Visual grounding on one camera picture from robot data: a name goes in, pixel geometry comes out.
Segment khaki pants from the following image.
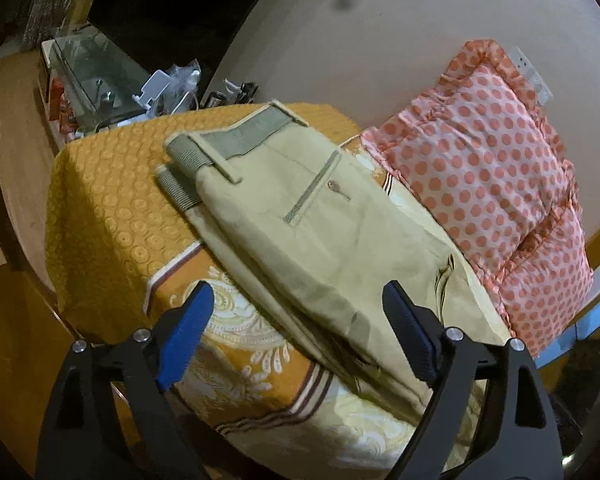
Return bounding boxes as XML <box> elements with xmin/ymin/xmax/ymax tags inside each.
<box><xmin>156</xmin><ymin>102</ymin><xmax>508</xmax><ymax>421</ymax></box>

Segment right polka dot pillow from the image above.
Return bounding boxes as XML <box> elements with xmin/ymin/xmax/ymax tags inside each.
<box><xmin>484</xmin><ymin>198</ymin><xmax>593</xmax><ymax>356</ymax></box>

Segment polka dot pillow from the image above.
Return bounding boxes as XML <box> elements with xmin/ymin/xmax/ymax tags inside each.
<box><xmin>484</xmin><ymin>198</ymin><xmax>593</xmax><ymax>356</ymax></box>
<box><xmin>361</xmin><ymin>39</ymin><xmax>584</xmax><ymax>275</ymax></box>

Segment yellow patterned bed sheet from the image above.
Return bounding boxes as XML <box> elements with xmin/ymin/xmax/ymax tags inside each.
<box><xmin>142</xmin><ymin>134</ymin><xmax>512</xmax><ymax>480</ymax></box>

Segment orange patterned bedspread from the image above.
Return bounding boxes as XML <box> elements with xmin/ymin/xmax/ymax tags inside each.
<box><xmin>43</xmin><ymin>102</ymin><xmax>364</xmax><ymax>346</ymax></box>

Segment left polka dot pillow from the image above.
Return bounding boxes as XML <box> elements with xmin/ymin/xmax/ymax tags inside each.
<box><xmin>361</xmin><ymin>39</ymin><xmax>584</xmax><ymax>275</ymax></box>

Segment glass top side table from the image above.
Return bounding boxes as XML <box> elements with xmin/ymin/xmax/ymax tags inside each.
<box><xmin>38</xmin><ymin>25</ymin><xmax>149</xmax><ymax>152</ymax></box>

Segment white plastic item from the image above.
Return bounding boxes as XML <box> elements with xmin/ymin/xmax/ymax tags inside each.
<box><xmin>132</xmin><ymin>70</ymin><xmax>172</xmax><ymax>110</ymax></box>

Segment wall switch plate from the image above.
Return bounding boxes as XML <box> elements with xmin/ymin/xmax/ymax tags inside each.
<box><xmin>507</xmin><ymin>47</ymin><xmax>553</xmax><ymax>107</ymax></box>

